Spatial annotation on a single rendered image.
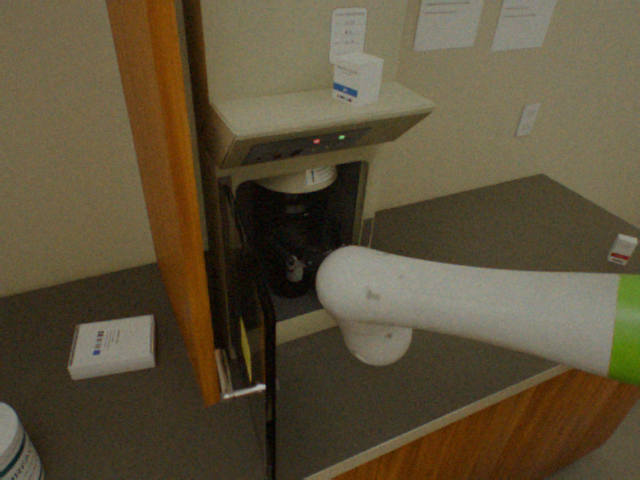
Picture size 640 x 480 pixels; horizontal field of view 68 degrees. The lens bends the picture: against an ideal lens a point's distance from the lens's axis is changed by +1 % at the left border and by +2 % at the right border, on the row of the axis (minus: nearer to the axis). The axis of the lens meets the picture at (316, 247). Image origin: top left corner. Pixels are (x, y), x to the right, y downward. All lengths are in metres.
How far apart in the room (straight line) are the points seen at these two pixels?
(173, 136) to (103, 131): 0.56
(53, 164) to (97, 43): 0.28
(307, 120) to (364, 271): 0.22
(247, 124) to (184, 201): 0.14
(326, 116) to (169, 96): 0.21
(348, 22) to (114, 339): 0.77
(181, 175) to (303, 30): 0.28
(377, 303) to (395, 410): 0.43
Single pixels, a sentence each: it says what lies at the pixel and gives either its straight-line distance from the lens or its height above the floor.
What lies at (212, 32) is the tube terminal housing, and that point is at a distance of 0.71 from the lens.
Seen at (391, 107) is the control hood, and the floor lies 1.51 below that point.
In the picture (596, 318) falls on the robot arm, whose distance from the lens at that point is 0.56.
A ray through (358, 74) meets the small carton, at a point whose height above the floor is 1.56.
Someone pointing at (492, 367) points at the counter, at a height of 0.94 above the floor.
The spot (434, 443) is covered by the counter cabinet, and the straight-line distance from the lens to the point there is 1.19.
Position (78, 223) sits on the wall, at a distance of 1.29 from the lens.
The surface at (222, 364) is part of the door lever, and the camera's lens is 0.72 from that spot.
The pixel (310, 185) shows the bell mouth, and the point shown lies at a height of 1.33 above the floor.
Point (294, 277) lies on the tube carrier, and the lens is 1.05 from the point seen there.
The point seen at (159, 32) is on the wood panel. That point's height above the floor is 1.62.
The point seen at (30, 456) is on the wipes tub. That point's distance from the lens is 0.94.
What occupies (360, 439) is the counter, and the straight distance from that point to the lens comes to 0.97.
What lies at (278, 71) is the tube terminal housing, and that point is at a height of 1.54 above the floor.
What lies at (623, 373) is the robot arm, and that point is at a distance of 0.58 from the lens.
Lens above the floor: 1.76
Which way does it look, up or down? 37 degrees down
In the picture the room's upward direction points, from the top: 4 degrees clockwise
